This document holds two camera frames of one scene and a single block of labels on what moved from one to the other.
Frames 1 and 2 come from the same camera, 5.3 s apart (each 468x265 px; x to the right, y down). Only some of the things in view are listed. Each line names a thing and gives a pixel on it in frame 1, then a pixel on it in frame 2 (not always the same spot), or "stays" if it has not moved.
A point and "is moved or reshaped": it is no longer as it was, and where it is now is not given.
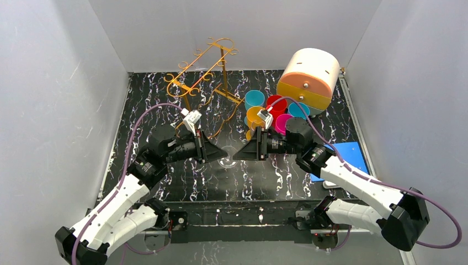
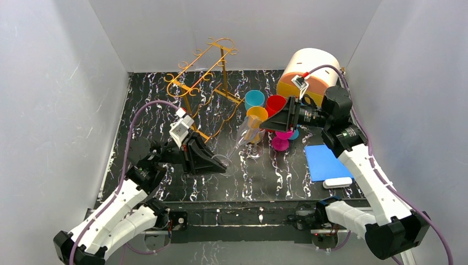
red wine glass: (278, 107) stays
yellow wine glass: (254, 120) stays
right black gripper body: (260, 143) to (294, 116)
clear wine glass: (228, 162) is moved or reshaped
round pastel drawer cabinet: (310, 77) stays
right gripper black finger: (251, 151) to (285, 120)
